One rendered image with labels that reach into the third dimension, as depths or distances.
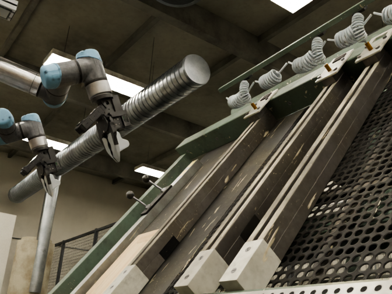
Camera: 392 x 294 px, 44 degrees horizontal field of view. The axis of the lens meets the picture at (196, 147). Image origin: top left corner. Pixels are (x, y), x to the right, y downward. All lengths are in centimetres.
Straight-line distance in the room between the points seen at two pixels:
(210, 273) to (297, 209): 26
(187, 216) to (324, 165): 59
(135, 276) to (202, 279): 42
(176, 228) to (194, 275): 51
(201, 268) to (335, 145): 51
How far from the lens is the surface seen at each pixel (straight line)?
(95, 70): 154
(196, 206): 175
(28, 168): 210
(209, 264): 122
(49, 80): 151
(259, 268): 108
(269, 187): 141
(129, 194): 220
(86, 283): 199
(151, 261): 161
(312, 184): 127
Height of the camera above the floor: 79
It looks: 23 degrees up
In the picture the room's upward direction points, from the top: 4 degrees clockwise
